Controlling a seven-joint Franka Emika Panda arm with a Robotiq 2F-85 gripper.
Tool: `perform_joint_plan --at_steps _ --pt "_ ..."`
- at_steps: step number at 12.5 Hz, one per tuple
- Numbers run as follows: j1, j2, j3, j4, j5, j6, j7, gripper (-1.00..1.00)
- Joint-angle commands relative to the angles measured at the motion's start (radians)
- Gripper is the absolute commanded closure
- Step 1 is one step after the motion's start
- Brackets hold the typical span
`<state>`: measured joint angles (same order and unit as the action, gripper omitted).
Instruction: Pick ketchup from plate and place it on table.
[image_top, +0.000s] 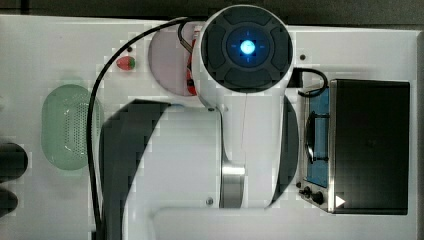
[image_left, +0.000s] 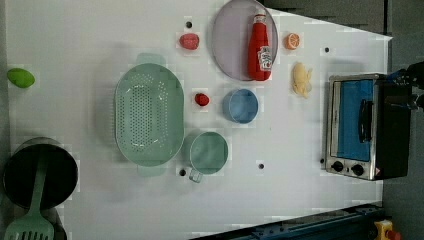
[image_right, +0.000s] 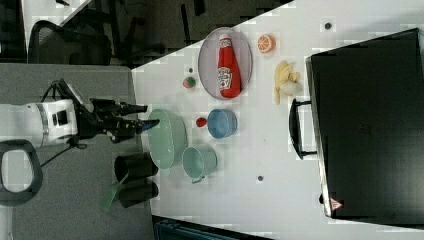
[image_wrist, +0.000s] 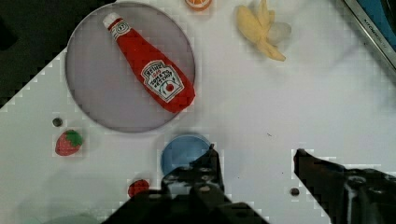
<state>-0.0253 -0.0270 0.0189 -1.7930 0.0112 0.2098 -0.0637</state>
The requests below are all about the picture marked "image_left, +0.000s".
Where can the green oval colander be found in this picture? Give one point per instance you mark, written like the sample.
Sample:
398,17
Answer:
149,115

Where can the blue round cup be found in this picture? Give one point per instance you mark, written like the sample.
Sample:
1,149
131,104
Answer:
240,106

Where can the green mango toy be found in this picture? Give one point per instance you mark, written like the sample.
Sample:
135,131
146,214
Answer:
21,77

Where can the orange slice toy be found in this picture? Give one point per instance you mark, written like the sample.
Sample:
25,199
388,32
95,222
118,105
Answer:
292,41

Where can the blue metal frame rail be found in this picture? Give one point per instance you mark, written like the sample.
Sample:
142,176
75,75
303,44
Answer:
353,223

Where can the green slotted spatula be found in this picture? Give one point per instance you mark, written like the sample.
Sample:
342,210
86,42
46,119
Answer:
33,226

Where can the lilac round plate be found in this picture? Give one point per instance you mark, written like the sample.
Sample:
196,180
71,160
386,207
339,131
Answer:
231,33

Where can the silver black toaster oven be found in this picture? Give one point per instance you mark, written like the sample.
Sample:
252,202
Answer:
368,127

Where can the red felt ketchup bottle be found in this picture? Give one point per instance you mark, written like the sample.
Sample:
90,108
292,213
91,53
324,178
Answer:
259,53

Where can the small red strawberry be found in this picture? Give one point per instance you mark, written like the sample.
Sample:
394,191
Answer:
202,99

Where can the yellow red clamp tool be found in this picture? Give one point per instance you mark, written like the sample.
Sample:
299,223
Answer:
385,231

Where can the green cup with handle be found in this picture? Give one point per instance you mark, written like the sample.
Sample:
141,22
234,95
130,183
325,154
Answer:
207,154

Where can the large red strawberry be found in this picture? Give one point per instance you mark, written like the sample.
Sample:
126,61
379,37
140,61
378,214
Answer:
189,41

